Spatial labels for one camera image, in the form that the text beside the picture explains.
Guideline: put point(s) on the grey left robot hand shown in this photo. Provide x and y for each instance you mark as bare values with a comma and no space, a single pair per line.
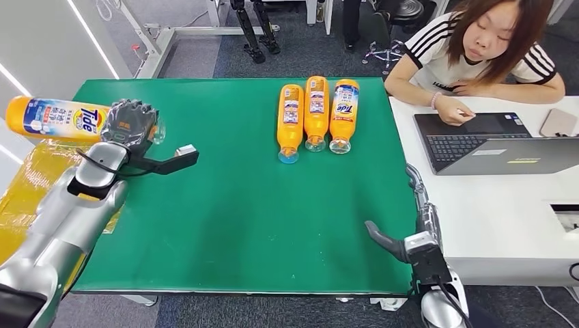
129,124

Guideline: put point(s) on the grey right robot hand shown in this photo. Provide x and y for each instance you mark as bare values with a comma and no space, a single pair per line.
427,222

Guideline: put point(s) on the orange Tide detergent bottle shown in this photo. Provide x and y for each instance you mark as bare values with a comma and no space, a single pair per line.
54,118
316,120
343,124
290,126

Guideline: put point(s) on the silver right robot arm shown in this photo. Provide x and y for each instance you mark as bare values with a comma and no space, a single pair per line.
441,308

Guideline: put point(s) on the white desk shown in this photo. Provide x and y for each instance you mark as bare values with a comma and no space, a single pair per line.
493,217

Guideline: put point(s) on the grey open laptop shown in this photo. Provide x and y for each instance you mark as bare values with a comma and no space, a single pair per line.
509,155

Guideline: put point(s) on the yellow taped cardboard box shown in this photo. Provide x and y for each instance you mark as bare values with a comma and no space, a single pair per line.
27,181

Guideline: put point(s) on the green table mat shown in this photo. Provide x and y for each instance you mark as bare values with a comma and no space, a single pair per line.
244,212

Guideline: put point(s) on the black robot leg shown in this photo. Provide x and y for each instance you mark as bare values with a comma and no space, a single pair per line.
266,25
246,27

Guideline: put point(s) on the pink smartphone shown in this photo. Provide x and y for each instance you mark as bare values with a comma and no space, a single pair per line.
558,121

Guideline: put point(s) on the seated person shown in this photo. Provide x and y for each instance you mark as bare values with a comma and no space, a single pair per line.
484,40

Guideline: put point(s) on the black round stool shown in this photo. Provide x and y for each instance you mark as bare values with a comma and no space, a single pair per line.
402,11

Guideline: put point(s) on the standing person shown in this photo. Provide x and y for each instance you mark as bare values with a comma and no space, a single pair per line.
350,22

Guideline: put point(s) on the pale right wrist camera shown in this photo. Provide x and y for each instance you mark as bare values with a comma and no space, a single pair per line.
427,258

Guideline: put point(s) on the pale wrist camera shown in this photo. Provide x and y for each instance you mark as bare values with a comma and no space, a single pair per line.
427,258
174,163

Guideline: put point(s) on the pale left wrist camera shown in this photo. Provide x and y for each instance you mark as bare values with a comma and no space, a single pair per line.
174,163

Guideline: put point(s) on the white metal stand frame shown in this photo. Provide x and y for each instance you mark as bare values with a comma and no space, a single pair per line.
160,43

